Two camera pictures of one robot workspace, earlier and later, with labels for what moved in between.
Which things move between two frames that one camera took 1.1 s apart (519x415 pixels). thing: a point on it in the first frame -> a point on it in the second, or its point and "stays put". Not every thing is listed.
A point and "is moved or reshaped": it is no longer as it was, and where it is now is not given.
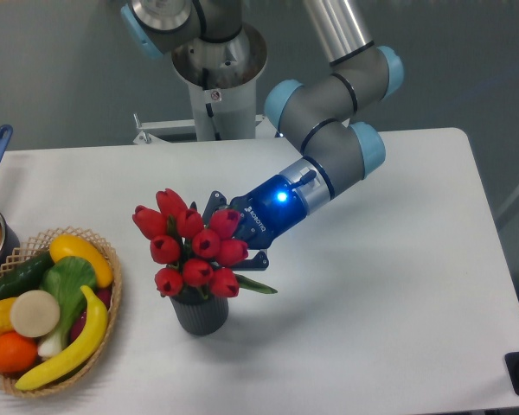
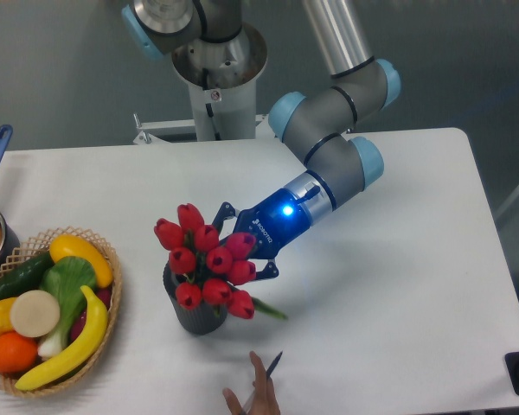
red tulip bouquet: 192,253 is moved or reshaped
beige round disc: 35,314 stays put
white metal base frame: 182,133 stays put
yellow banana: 91,341 stays put
